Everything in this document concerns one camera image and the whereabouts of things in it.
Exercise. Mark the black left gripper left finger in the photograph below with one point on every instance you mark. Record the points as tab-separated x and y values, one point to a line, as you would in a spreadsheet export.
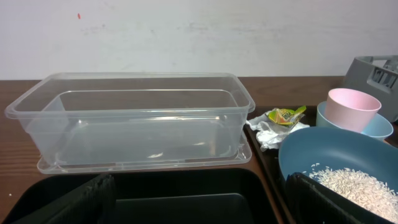
91	202

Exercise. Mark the dark blue plate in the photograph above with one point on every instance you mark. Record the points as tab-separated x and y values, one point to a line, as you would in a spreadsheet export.
337	149

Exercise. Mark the yellow green snack wrapper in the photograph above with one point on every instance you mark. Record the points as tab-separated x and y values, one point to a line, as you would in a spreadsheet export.
286	117

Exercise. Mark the grey dishwasher rack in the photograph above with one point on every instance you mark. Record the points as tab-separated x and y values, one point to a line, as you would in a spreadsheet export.
376	76

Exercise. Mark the black plastic bin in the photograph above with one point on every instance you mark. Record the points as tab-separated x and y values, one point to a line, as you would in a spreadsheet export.
191	196

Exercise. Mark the light blue small bowl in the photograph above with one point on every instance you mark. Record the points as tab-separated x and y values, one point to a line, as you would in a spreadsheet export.
378	128

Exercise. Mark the pink plastic cup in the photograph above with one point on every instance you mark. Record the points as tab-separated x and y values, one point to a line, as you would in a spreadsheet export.
351	109

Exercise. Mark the dark brown serving tray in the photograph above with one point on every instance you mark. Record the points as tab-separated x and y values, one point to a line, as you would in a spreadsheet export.
269	158

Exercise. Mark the clear plastic bin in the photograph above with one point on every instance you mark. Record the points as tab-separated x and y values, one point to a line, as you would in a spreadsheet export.
83	119

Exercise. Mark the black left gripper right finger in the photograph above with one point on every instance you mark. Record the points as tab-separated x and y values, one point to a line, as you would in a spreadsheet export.
311	202

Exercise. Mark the pile of white rice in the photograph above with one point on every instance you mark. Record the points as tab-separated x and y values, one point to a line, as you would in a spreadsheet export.
360	188

